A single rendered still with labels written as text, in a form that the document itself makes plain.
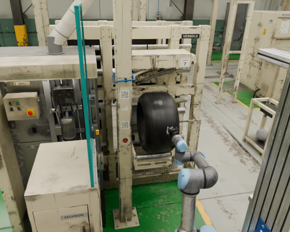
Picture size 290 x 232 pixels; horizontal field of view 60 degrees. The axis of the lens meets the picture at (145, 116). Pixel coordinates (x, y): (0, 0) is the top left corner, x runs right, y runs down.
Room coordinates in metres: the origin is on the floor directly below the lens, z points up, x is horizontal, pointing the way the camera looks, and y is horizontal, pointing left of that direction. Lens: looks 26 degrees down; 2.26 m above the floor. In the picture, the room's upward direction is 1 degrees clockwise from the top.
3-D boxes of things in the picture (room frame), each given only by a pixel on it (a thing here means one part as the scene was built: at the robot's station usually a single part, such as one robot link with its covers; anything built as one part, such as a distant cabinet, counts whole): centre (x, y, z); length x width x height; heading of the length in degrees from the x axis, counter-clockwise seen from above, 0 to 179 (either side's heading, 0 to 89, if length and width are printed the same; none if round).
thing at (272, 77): (5.75, -3.27, 0.62); 0.91 x 0.58 x 1.25; 103
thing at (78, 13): (1.37, 0.35, 1.75); 0.55 x 0.02 x 0.95; 12
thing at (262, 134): (3.54, -1.96, 0.40); 0.60 x 0.35 x 0.80; 13
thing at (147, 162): (1.97, -0.08, 0.84); 0.36 x 0.09 x 0.06; 102
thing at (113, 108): (1.98, 0.27, 1.19); 0.05 x 0.04 x 0.48; 12
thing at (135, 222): (2.03, 0.19, 0.02); 0.27 x 0.27 x 0.04; 12
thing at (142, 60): (2.42, -0.11, 1.71); 0.61 x 0.25 x 0.15; 102
